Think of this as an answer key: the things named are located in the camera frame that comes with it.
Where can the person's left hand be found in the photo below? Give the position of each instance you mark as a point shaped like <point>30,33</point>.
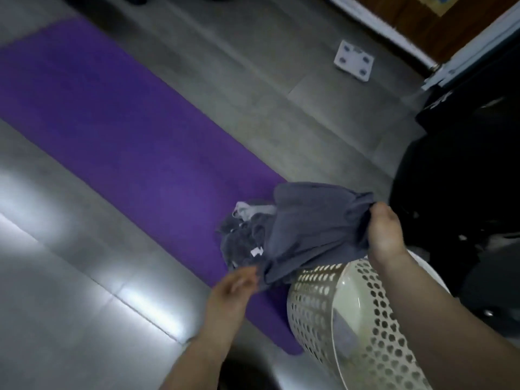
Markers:
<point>227,308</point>

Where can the person's right hand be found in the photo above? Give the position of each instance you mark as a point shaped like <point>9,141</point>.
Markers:
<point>386,239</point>

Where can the dark grey tagged towel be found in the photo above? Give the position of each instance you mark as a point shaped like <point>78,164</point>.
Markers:
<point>317,227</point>

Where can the white perforated laundry basket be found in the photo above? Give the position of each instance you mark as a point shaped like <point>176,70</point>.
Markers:
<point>308,312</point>

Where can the whitish grey towel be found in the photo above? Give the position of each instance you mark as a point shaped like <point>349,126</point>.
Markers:
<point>254,209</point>

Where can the person's left forearm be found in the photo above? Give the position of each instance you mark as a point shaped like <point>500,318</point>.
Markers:
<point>199,365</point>

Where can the person's right forearm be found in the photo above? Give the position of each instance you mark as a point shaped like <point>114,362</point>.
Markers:
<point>447,333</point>

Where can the person's dark trouser leg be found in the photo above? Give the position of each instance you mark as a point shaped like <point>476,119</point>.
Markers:
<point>248,379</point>

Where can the white bathroom scale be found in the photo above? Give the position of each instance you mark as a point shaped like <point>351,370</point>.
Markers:
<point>354,60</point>

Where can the purple yoga mat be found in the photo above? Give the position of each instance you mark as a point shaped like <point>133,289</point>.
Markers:
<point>122,138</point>

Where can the white vertical frame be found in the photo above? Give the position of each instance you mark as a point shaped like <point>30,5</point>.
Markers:
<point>471,48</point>

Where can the beige wall board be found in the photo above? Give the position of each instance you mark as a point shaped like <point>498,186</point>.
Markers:
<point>443,4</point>

